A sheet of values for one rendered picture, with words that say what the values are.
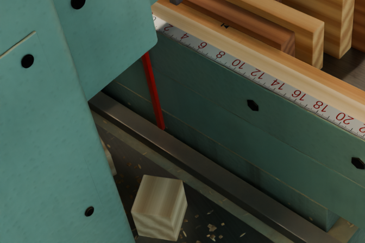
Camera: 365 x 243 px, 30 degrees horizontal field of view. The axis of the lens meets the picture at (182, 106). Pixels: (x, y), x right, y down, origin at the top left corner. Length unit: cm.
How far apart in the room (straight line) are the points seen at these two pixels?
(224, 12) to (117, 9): 17
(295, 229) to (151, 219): 13
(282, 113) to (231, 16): 12
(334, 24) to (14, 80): 33
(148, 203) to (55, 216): 18
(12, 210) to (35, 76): 9
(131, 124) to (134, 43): 23
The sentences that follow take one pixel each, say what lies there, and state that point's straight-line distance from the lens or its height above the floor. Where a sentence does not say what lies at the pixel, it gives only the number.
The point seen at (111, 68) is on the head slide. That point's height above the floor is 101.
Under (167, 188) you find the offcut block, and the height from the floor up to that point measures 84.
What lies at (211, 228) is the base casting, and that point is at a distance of 65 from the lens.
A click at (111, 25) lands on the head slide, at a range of 48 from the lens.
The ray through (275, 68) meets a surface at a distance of 56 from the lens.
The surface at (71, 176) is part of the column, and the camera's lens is 45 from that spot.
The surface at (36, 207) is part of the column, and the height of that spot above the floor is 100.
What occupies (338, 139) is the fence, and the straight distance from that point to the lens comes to 52.
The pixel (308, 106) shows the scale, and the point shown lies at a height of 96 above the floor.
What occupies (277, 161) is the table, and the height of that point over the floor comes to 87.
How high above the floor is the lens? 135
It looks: 47 degrees down
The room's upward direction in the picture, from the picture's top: 11 degrees counter-clockwise
